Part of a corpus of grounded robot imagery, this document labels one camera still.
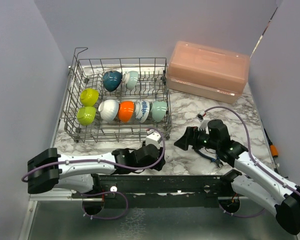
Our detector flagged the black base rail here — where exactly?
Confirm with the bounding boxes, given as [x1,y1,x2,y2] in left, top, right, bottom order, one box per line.
[71,174,235,209]

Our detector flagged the celadon green bowl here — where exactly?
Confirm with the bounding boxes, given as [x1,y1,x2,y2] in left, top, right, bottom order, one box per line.
[150,100,168,122]

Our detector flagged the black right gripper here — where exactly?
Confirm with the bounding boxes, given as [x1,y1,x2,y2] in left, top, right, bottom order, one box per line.
[174,125,220,150]

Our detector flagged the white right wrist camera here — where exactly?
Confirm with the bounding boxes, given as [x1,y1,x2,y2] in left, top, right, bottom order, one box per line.
[197,112,209,131]

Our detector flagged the grey bowl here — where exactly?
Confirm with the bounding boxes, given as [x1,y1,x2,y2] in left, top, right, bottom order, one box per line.
[98,99,120,122]

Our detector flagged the blue-handled pliers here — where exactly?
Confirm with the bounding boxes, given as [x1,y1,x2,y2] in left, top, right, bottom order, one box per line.
[195,150,224,168]

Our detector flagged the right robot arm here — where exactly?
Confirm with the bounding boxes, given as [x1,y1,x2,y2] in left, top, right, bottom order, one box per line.
[174,119,300,235]

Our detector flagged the orange-tipped screwdriver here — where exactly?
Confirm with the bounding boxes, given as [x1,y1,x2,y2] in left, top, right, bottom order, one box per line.
[263,128,279,158]

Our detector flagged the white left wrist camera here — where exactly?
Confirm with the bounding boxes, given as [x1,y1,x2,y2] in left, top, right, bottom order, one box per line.
[145,129,162,149]

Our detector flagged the dark brown bowl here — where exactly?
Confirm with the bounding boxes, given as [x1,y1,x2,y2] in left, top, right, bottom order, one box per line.
[102,70,122,92]

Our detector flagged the blue floral bowl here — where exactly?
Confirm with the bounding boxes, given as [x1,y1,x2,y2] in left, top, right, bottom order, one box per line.
[134,100,150,123]

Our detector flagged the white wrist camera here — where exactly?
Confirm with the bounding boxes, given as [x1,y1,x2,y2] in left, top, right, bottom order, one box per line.
[145,129,162,149]
[197,112,209,131]

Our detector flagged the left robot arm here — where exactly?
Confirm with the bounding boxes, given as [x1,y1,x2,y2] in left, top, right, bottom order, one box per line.
[21,143,166,198]

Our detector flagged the white round bowl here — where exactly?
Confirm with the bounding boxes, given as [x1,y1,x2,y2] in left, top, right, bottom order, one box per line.
[118,101,135,123]

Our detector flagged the yellow-green bowl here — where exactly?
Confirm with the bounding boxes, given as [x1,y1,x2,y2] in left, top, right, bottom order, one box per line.
[80,88,99,107]

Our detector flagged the grey wire dish rack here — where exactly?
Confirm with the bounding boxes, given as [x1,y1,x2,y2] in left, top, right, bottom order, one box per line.
[61,47,172,143]

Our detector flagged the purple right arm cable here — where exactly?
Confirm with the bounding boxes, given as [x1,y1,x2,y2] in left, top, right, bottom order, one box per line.
[202,106,300,218]

